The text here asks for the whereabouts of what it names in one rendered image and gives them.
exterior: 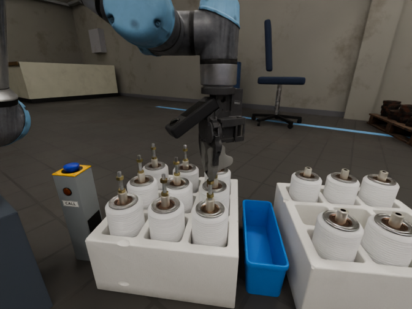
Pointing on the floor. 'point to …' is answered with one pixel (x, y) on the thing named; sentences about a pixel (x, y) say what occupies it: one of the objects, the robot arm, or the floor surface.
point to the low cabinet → (61, 81)
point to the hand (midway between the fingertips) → (208, 175)
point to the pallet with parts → (394, 120)
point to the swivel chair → (276, 83)
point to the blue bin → (262, 249)
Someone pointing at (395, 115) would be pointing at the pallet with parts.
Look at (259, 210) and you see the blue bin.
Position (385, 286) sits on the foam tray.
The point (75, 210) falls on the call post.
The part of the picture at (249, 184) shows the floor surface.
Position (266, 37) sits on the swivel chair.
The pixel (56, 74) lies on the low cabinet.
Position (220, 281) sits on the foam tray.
